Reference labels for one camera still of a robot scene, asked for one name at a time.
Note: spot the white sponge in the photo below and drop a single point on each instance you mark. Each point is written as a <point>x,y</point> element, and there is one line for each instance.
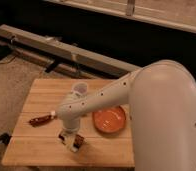
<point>73,142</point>

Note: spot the grey metal rail beam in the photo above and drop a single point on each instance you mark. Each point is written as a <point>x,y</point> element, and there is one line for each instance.
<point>74,50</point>

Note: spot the black floor bracket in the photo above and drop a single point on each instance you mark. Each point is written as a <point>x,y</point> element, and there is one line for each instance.
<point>5,138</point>

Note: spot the orange bowl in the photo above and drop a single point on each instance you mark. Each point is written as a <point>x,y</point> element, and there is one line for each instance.
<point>111,120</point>

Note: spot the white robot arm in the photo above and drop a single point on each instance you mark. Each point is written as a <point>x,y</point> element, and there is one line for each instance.
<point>162,103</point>

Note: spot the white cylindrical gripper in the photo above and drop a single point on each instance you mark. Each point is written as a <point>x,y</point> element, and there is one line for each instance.
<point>71,126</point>

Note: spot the white plastic cup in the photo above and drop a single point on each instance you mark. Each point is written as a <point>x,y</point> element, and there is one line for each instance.
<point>81,88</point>

